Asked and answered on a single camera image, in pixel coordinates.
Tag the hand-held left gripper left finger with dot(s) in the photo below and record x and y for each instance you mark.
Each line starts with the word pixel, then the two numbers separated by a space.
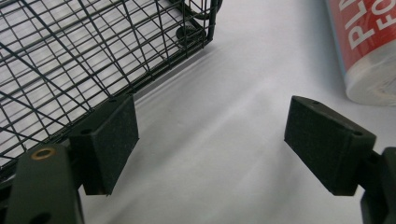
pixel 102 149

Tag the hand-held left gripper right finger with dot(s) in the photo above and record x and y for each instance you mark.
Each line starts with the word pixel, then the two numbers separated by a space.
pixel 327 146

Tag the red and white cylindrical container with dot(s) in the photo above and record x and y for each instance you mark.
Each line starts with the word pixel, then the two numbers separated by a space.
pixel 367 46

